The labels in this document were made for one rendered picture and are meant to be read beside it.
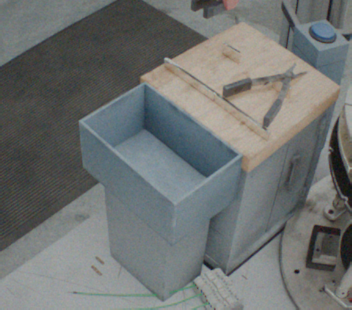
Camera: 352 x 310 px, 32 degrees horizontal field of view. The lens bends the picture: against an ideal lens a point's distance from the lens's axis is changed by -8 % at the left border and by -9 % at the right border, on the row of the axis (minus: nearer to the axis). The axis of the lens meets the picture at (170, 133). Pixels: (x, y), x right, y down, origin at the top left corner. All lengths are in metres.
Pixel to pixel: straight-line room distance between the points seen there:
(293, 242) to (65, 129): 1.38
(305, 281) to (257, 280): 0.08
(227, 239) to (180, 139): 0.16
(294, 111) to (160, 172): 0.19
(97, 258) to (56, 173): 1.15
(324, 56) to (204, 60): 0.22
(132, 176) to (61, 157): 1.44
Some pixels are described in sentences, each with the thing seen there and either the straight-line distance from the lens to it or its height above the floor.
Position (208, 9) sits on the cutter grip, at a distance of 0.75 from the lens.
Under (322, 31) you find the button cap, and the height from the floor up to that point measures 1.04.
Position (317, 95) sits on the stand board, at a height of 1.07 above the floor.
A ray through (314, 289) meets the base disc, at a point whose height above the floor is 0.80.
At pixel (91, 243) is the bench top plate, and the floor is 0.78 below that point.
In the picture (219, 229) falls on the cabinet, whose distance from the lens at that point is 0.90.
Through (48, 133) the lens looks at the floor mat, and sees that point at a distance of 2.26.
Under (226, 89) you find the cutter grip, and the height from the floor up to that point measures 1.09.
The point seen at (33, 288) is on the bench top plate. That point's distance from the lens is 0.97.
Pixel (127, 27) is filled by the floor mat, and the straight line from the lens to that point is 2.69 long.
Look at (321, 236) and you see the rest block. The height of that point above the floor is 0.83.
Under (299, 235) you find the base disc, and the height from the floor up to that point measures 0.80.
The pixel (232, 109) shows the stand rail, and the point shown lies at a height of 1.07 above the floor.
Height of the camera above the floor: 1.62
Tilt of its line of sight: 46 degrees down
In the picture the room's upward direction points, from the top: 3 degrees clockwise
